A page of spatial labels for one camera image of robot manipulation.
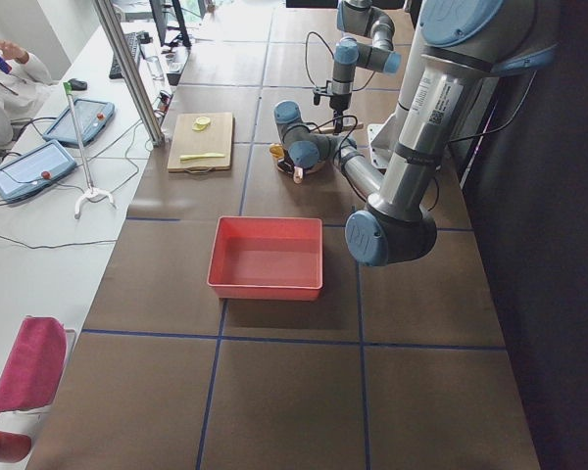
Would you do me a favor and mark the white stand with pole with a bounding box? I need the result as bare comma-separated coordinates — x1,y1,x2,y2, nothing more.
63,81,116,220

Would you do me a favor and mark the black keyboard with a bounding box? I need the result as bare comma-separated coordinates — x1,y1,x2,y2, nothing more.
108,30,147,80

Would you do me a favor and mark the far teach pendant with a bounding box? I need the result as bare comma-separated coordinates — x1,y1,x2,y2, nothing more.
42,98,116,148

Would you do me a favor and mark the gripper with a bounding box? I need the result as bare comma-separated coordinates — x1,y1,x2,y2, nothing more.
329,93,349,133

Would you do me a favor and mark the yellow-green plastic knife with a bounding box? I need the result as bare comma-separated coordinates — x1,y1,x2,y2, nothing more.
179,152,226,162

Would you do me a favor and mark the pink plastic bin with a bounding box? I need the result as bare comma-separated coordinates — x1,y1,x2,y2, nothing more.
207,216,323,301

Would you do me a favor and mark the aluminium frame post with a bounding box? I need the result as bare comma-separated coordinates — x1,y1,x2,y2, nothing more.
93,0,165,147

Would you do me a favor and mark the seated person in white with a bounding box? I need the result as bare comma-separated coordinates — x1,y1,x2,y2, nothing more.
0,40,55,149

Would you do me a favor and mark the pink dustpan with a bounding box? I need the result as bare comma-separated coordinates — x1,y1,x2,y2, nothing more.
283,162,325,184

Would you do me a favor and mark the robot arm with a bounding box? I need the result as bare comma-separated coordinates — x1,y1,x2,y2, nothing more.
274,1,560,266
327,0,401,134

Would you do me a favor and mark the black computer mouse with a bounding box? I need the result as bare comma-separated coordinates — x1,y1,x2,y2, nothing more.
68,78,88,91

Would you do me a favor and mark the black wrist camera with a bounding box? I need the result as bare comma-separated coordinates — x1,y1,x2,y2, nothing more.
275,157,294,175
313,82,332,106

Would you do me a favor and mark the wooden handle black brush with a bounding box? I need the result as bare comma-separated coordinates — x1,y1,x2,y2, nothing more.
315,122,364,135

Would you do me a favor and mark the white pillar mount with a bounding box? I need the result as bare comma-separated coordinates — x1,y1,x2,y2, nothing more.
367,20,425,173

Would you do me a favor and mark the magenta cloth on chair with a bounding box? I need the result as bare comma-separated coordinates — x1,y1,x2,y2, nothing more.
0,316,68,414

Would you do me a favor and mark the black monitor stand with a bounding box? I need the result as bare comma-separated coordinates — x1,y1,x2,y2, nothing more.
149,0,191,48

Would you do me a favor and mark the teach pendant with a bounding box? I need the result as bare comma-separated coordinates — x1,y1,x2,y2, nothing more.
0,140,76,203
42,98,116,148

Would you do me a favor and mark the near teach pendant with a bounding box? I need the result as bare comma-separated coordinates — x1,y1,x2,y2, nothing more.
0,140,76,203

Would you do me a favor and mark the wooden cutting board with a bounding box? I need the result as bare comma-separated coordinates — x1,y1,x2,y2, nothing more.
167,112,234,173

